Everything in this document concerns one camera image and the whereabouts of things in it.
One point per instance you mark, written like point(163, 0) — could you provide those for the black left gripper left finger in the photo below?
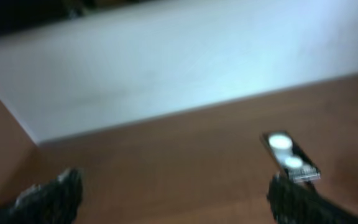
point(55, 202)

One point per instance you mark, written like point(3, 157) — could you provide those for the black smartphone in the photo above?
point(291, 159)

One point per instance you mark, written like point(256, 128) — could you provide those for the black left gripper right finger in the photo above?
point(291, 203)

